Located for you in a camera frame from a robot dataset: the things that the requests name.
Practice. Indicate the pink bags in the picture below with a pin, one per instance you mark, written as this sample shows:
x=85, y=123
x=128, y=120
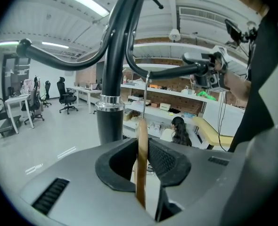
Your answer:
x=27, y=86

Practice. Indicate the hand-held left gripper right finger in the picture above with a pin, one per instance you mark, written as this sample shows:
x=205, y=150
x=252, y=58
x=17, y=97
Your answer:
x=195, y=173

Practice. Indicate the black glass door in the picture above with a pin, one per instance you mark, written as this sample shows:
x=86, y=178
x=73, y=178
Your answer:
x=14, y=76

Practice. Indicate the dark display screen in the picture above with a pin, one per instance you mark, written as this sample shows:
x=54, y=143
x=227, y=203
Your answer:
x=100, y=73

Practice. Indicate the person's black shirt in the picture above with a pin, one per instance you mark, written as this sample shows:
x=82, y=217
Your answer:
x=266, y=79

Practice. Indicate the black headrest office chair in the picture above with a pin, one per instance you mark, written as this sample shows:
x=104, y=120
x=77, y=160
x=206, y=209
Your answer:
x=64, y=93

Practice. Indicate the long white desk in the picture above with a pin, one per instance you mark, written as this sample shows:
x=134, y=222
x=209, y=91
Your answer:
x=84, y=90

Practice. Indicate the white metal shelving unit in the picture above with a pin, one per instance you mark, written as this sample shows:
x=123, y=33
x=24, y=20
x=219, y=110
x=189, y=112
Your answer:
x=153, y=110

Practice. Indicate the green packet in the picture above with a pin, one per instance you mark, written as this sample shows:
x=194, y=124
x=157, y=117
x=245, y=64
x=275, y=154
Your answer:
x=206, y=95

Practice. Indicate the white ceiling air conditioner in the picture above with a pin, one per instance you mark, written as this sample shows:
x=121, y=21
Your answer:
x=200, y=14

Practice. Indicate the cardboard box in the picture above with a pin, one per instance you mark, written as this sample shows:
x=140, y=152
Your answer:
x=129, y=115

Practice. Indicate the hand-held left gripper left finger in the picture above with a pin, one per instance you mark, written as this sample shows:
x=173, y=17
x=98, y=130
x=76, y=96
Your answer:
x=82, y=185

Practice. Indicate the white cone ceiling lamp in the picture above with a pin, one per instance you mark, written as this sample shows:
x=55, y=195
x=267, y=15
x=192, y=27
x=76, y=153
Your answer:
x=174, y=34

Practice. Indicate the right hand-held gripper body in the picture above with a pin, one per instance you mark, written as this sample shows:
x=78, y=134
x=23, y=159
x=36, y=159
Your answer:
x=210, y=80

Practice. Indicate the black coat rack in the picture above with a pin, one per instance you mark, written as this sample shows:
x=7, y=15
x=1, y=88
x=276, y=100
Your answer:
x=110, y=55

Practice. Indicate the wooden hanger with metal hook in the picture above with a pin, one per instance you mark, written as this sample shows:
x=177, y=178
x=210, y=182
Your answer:
x=142, y=161

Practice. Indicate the person's right forearm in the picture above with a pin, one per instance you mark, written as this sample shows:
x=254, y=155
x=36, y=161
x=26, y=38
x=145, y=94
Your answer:
x=238, y=88

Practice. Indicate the white box appliance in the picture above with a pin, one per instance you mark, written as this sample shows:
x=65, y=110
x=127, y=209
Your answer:
x=233, y=119

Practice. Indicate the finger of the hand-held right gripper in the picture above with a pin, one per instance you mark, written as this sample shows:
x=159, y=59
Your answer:
x=192, y=58

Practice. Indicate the black platform trolley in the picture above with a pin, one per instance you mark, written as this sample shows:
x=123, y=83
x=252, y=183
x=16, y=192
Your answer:
x=5, y=126

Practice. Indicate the small white desk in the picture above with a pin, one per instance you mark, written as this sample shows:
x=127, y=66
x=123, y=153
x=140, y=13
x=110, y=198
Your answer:
x=17, y=99

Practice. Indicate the small black office chair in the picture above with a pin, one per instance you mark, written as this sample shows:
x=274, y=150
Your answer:
x=47, y=91

